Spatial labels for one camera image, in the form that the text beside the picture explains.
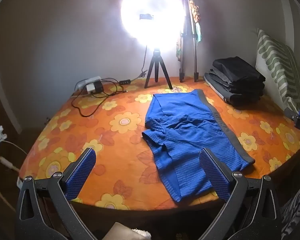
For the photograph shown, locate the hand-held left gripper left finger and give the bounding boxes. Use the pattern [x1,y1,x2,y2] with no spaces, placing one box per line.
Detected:
[15,148,97,240]

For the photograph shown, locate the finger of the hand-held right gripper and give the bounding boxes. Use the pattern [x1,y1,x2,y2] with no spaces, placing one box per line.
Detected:
[284,108,300,121]

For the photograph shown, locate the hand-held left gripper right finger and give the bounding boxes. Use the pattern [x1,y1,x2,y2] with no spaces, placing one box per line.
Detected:
[199,148,282,240]

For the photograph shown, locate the blue pants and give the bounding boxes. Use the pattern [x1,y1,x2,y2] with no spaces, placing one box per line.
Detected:
[142,89,255,203]

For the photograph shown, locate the orange floral bedsheet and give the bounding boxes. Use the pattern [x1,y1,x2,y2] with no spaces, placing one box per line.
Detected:
[19,76,300,210]

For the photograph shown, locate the green striped white pillow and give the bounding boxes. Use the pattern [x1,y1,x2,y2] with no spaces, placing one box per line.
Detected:
[255,28,300,115]

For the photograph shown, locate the stack of dark folded clothes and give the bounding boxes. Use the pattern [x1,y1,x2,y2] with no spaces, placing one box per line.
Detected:
[203,57,266,106]

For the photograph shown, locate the beige soft object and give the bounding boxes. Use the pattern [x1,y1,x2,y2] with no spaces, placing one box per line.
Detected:
[101,222,152,240]

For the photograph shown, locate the grey striped cloth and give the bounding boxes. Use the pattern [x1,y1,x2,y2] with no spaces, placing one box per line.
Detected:
[281,180,300,240]

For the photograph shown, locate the white power strip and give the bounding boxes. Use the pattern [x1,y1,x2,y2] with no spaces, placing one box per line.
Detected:
[75,76,102,94]

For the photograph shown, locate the small black tripod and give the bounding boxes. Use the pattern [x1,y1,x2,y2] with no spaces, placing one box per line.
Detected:
[144,47,173,90]

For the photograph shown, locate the tall folded tripod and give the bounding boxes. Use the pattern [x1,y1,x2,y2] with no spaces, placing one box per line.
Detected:
[178,0,200,83]

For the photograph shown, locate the white cable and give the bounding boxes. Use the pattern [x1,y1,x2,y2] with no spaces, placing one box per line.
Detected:
[0,112,28,155]

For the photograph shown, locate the ring light cable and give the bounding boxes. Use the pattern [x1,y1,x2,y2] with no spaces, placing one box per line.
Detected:
[119,46,148,85]

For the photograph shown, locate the bright ring light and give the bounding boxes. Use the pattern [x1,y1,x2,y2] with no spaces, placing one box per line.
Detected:
[120,0,188,53]

